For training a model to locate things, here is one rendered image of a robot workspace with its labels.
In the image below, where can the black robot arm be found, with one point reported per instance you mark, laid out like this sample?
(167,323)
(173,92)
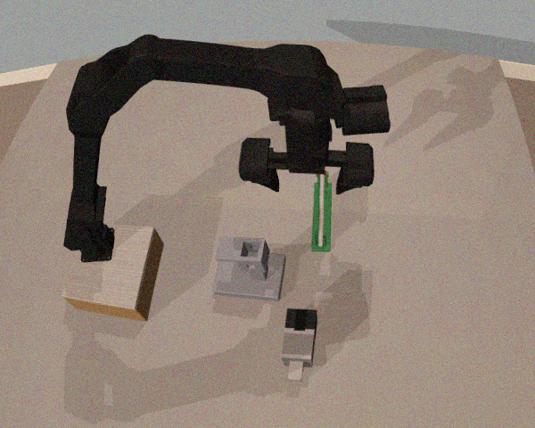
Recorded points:
(303,93)

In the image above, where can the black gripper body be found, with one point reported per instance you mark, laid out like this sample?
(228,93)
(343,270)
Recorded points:
(256,159)

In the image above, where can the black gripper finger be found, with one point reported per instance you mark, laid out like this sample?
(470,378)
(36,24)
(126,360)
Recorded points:
(272,180)
(342,186)

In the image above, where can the white pin with red cap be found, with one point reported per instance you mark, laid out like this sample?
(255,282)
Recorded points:
(321,210)

